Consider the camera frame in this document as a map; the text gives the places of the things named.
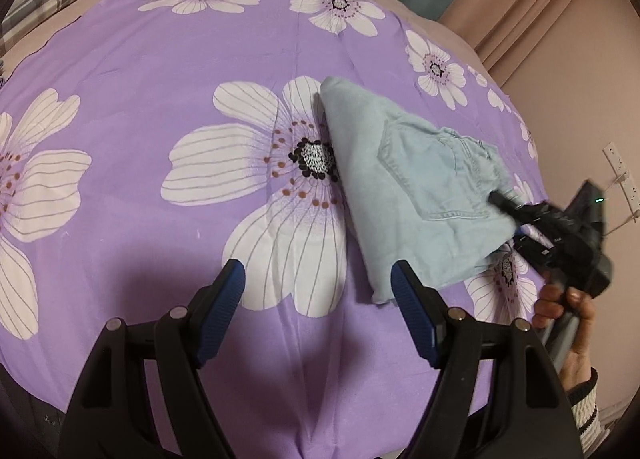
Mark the light blue denim pants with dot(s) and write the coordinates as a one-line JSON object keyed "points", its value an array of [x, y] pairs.
{"points": [[415, 192]]}

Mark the purple floral bed sheet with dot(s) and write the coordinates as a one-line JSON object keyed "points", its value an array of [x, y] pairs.
{"points": [[150, 141]]}

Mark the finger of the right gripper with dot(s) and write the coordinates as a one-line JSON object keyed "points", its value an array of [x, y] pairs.
{"points": [[505, 205], [521, 246]]}

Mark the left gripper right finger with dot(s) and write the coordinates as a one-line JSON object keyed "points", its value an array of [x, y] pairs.
{"points": [[497, 394]]}

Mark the white wall power strip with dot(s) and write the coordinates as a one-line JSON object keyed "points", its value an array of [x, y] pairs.
{"points": [[623, 179]]}

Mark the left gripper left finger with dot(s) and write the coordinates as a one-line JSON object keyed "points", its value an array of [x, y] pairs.
{"points": [[110, 413]]}

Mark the striped right sleeve forearm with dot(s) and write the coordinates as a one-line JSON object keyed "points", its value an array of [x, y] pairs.
{"points": [[583, 399]]}

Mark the person's right hand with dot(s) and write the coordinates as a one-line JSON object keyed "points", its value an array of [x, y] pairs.
{"points": [[550, 306]]}

